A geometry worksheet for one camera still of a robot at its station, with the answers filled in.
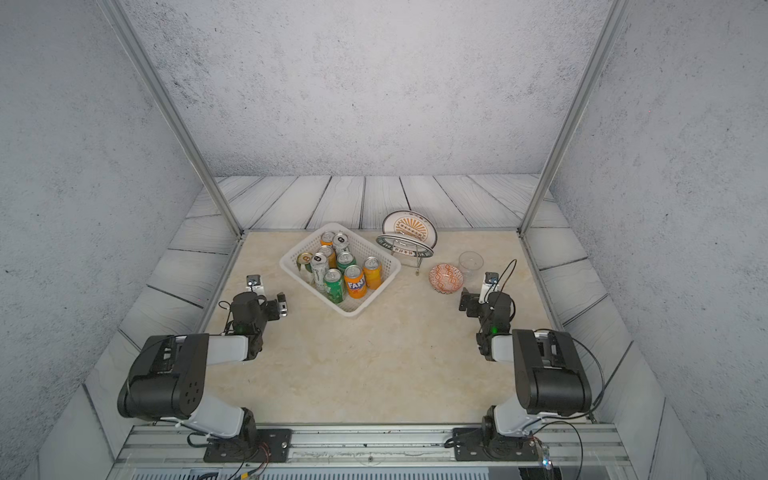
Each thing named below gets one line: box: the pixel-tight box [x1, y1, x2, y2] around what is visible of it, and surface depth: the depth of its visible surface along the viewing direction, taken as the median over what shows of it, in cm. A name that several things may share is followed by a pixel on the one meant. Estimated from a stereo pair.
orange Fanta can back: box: [320, 231, 335, 246], surface depth 106 cm
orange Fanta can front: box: [344, 264, 367, 299], surface depth 96 cm
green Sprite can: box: [324, 268, 343, 304], surface depth 95 cm
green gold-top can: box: [296, 252, 313, 273], surface depth 100 cm
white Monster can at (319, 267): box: [311, 252, 328, 292], surface depth 95 cm
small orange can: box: [321, 244, 337, 269], surface depth 102 cm
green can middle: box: [336, 252, 357, 273], surface depth 101 cm
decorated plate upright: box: [382, 210, 438, 249], surface depth 106 cm
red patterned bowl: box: [428, 263, 464, 295], surface depth 106 cm
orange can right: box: [363, 256, 383, 290], surface depth 98 cm
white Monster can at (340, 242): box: [332, 232, 349, 254], surface depth 101 cm
